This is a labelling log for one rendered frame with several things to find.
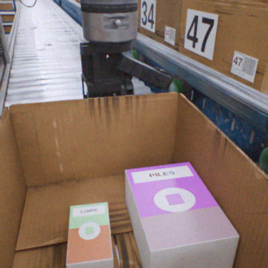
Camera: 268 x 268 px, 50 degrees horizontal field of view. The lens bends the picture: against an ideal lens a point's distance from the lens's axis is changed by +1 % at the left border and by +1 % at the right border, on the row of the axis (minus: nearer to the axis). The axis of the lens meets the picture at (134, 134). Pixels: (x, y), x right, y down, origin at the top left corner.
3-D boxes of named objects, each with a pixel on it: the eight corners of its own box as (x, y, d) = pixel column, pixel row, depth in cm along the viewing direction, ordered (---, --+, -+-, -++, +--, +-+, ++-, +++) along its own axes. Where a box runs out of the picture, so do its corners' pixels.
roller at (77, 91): (4, 107, 100) (0, 93, 97) (145, 91, 114) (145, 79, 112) (3, 112, 96) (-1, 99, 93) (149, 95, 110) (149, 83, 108)
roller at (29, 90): (5, 100, 105) (2, 87, 103) (139, 86, 120) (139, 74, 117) (4, 105, 101) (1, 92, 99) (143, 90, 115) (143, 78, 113)
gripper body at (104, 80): (83, 102, 56) (77, 38, 50) (125, 97, 58) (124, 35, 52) (90, 118, 49) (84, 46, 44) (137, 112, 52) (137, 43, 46)
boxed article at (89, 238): (69, 289, 36) (66, 265, 34) (73, 228, 44) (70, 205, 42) (114, 283, 36) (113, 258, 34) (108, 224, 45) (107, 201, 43)
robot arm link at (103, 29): (127, 7, 51) (146, 12, 43) (128, 36, 53) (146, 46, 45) (77, 8, 49) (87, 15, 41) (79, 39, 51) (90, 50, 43)
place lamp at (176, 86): (167, 99, 87) (168, 76, 83) (171, 98, 87) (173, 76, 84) (177, 107, 81) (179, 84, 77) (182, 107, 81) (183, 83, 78)
